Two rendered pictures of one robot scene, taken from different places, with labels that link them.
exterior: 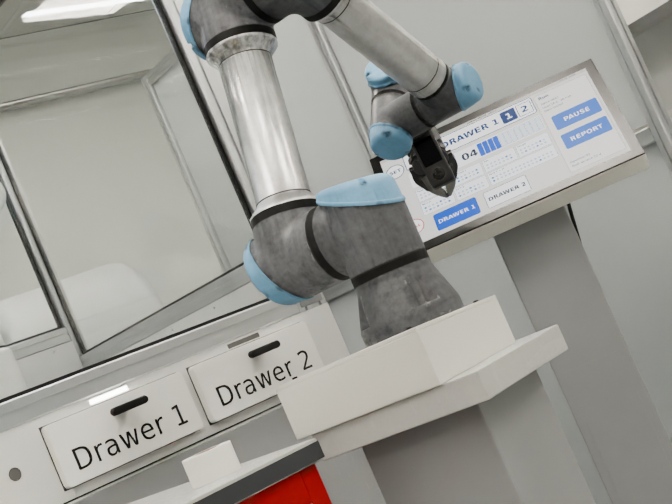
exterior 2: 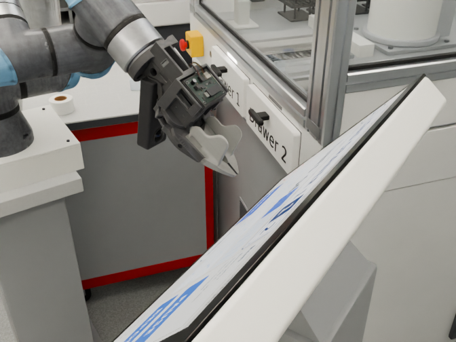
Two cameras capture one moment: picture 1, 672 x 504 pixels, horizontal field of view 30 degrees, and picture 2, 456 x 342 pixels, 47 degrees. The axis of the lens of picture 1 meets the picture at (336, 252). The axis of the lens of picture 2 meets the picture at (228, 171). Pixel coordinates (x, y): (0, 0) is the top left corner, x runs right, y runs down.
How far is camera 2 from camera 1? 2.93 m
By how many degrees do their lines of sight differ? 113
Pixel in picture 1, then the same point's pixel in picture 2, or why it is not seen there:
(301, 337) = (288, 140)
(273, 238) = not seen: hidden behind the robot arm
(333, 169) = not seen: outside the picture
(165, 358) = (248, 66)
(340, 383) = not seen: hidden behind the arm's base
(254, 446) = (260, 156)
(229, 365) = (257, 104)
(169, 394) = (237, 85)
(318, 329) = (308, 153)
